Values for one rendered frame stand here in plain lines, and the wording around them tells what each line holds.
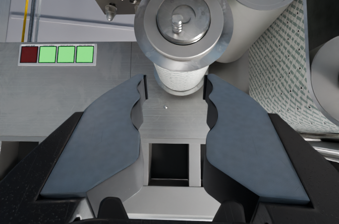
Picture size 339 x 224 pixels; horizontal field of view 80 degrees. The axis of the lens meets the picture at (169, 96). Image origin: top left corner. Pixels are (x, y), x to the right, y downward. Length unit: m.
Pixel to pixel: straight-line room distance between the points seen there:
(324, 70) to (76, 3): 2.17
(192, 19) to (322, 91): 0.21
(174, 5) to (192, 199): 0.51
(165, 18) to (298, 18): 0.21
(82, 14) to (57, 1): 0.25
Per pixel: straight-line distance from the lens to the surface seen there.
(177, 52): 0.29
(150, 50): 0.31
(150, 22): 0.31
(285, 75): 0.40
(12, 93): 0.81
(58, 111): 0.71
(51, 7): 2.35
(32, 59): 0.78
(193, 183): 0.64
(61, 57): 0.74
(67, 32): 2.21
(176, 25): 0.27
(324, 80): 0.36
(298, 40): 0.38
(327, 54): 0.37
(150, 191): 0.65
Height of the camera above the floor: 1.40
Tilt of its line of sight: 8 degrees down
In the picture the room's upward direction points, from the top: 179 degrees counter-clockwise
